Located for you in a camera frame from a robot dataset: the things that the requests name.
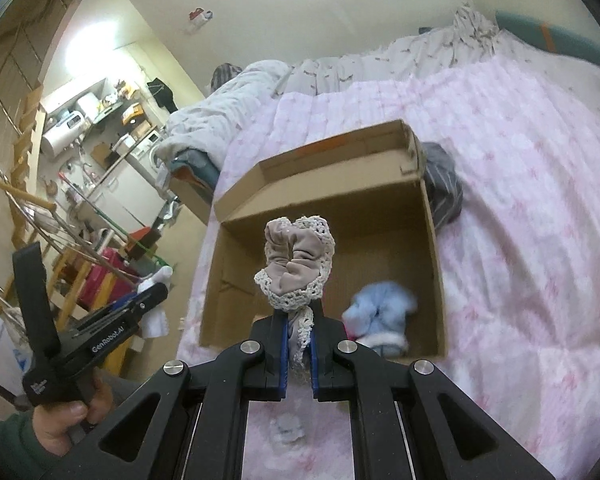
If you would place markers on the dark hanging garment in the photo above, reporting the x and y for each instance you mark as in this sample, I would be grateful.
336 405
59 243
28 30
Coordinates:
161 92

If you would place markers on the person's grey trouser leg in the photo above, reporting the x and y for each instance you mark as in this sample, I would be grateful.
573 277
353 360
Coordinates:
125 385

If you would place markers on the brown cardboard box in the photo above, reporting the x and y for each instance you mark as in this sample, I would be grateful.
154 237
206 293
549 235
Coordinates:
330 195

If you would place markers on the red suitcase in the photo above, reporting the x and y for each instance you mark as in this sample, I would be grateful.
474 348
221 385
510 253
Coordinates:
102 280

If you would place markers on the teal pillow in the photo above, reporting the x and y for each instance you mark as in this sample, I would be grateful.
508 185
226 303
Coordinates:
570 35

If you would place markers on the grey printed duvet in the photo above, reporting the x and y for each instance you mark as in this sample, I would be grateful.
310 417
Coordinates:
280 75

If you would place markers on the red and white wall hook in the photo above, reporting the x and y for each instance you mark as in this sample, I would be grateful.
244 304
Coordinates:
200 14

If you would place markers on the white washing machine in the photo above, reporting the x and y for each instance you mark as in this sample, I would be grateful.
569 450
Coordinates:
145 152

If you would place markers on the person's left forearm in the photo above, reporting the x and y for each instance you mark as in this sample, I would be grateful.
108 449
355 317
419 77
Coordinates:
5 445

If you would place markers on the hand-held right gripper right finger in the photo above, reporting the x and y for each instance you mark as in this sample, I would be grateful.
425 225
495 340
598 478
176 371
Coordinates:
316 360

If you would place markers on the white water heater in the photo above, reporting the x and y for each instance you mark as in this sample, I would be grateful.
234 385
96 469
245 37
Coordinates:
60 137

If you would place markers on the cluttered wall shelf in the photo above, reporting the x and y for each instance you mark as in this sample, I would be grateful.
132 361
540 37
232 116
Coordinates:
130 110

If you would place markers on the dark grey striped cloth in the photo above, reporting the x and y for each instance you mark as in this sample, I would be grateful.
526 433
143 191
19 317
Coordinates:
442 185

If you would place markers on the striped pillow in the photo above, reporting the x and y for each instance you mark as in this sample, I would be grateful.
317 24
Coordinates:
225 75

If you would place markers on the beige lace-trimmed scrunchie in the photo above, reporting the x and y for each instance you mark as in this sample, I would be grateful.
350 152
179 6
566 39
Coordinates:
292 260

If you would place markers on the light blue fluffy scrunchie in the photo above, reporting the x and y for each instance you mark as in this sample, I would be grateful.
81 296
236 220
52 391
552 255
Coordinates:
380 310

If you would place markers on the person's left hand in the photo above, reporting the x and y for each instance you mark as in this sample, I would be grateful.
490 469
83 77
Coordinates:
60 425

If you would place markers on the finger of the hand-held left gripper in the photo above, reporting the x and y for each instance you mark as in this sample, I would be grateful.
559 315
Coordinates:
30 300
150 296

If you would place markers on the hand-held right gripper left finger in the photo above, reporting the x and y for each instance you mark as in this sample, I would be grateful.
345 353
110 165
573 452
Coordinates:
281 355

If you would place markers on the white kitchen cabinet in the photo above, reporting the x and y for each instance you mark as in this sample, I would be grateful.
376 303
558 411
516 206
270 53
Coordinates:
125 195

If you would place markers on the red dustpan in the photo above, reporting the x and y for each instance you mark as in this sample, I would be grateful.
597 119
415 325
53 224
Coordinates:
142 237

